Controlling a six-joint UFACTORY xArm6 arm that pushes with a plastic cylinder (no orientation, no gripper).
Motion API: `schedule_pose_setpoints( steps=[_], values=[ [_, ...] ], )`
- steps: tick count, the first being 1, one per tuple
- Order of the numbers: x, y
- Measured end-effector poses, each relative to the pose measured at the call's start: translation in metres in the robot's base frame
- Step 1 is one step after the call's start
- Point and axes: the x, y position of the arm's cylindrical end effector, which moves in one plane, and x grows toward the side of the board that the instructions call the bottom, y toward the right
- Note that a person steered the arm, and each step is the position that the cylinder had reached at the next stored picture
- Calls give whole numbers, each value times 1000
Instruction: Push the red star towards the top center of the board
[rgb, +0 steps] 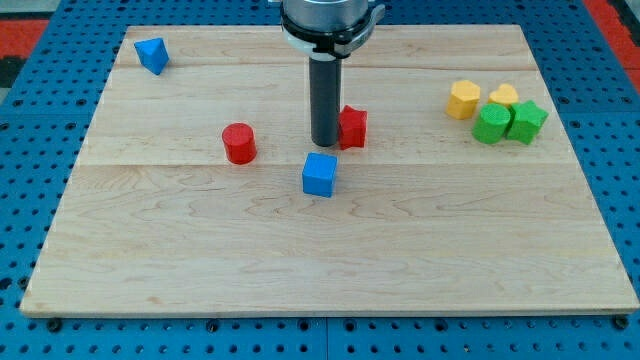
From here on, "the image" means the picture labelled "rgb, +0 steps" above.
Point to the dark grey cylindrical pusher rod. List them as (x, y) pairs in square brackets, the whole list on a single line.
[(325, 92)]

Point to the red star block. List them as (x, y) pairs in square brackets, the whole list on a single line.
[(352, 127)]

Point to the light wooden board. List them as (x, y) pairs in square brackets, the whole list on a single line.
[(156, 222)]

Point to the green star block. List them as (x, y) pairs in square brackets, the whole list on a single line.
[(527, 121)]

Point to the blue cube block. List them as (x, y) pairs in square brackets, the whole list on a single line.
[(319, 174)]

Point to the red cylinder block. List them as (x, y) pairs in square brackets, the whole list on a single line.
[(239, 143)]

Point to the yellow pentagon block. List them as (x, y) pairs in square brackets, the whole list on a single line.
[(463, 99)]

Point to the green cylinder block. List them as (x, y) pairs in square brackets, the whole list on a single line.
[(491, 123)]

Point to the blue triangular prism block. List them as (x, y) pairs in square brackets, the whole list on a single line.
[(152, 54)]

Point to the yellow heart block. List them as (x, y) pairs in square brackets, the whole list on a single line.
[(505, 95)]

